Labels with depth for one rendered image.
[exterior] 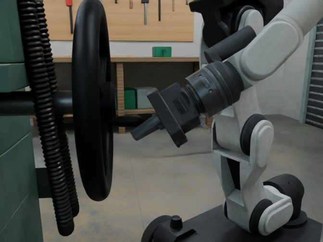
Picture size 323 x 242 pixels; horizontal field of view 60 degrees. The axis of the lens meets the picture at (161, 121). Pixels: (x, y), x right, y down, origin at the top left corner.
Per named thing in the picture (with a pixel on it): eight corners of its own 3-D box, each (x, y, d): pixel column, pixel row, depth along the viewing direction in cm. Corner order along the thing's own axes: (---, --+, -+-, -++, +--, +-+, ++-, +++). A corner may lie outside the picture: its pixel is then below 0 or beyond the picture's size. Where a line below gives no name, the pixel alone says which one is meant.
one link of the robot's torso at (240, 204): (241, 205, 124) (229, 105, 106) (284, 226, 109) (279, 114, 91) (218, 224, 116) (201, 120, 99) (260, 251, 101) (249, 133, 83)
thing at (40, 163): (55, 197, 68) (52, 167, 66) (2, 200, 67) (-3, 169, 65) (63, 182, 76) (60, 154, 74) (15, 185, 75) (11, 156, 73)
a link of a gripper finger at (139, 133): (130, 134, 52) (159, 116, 52) (135, 138, 55) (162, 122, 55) (134, 141, 51) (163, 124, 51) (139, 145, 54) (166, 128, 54)
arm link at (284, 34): (246, 91, 56) (293, 43, 56) (262, 86, 47) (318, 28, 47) (223, 69, 56) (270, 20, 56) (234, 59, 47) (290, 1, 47)
